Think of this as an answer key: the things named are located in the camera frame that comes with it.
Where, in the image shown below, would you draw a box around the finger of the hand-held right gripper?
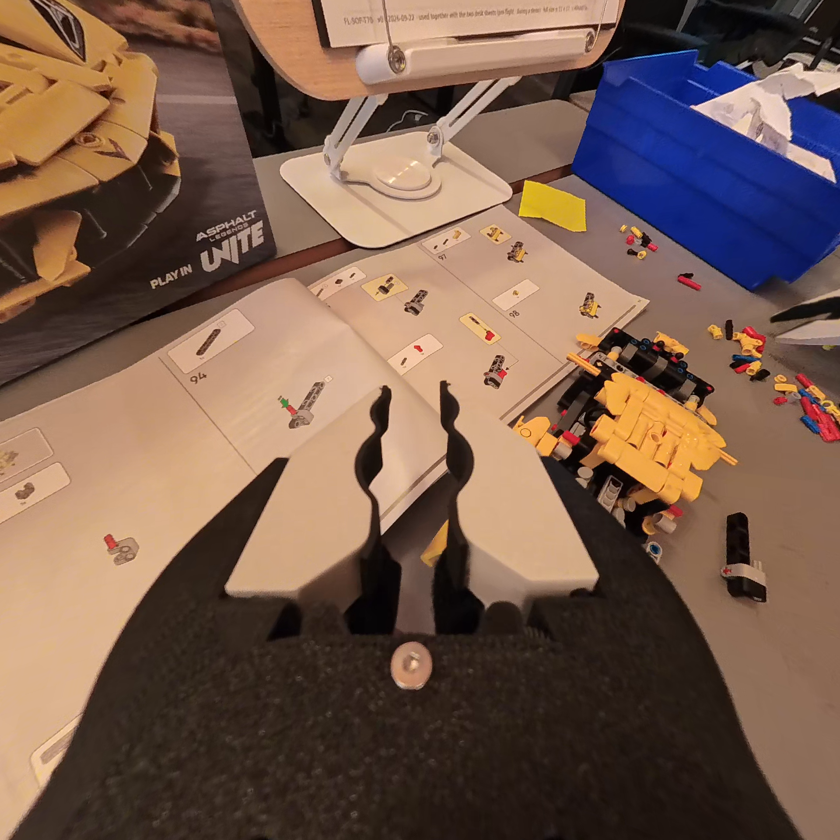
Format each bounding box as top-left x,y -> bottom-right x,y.
769,289 -> 840,350

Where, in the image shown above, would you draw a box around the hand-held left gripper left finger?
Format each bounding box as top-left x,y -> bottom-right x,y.
223,385 -> 395,618

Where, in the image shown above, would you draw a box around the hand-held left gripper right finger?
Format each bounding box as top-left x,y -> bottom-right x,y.
438,381 -> 601,611

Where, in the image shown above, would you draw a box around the black brick beam assembly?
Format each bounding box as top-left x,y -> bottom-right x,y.
721,512 -> 769,603

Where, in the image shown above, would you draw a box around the grey desk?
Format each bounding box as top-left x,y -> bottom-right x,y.
0,98 -> 840,840

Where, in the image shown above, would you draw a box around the scattered coloured brick pins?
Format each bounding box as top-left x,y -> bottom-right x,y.
619,224 -> 840,445

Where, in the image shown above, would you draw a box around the open instruction booklet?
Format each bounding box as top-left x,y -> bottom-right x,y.
0,205 -> 651,821

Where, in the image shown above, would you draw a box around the partly built toy brick car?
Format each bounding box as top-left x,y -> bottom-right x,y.
512,327 -> 739,565

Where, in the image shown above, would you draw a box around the blue storage bin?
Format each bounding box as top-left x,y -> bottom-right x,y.
571,49 -> 840,293

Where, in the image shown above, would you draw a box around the crumpled white paper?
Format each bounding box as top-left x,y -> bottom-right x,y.
692,62 -> 840,185

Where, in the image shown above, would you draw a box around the yellow paper note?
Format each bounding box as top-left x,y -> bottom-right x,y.
518,180 -> 588,234

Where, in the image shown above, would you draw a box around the toy car set box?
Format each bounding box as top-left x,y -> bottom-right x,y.
0,0 -> 278,388

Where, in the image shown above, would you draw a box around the printed paper sheet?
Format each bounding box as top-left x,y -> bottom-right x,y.
311,0 -> 627,50

